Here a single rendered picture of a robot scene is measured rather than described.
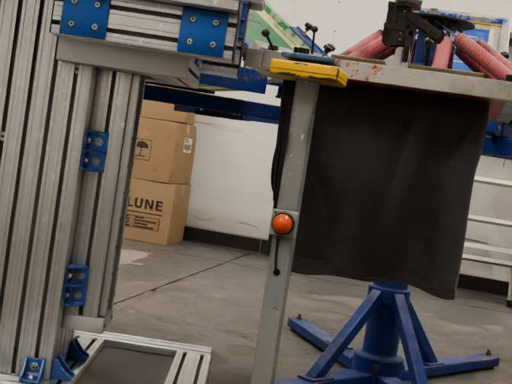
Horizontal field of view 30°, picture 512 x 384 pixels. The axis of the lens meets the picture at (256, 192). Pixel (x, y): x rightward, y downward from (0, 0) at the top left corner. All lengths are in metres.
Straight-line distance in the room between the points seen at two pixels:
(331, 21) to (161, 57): 4.93
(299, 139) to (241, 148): 5.08
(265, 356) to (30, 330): 0.54
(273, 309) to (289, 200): 0.21
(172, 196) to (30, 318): 4.49
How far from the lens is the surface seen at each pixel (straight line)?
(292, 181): 1.81
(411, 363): 3.24
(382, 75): 1.99
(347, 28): 6.83
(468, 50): 3.27
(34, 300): 2.09
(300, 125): 1.81
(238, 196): 6.89
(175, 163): 6.56
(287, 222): 1.78
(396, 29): 2.57
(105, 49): 1.98
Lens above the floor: 0.80
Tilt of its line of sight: 3 degrees down
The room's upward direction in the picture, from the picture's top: 9 degrees clockwise
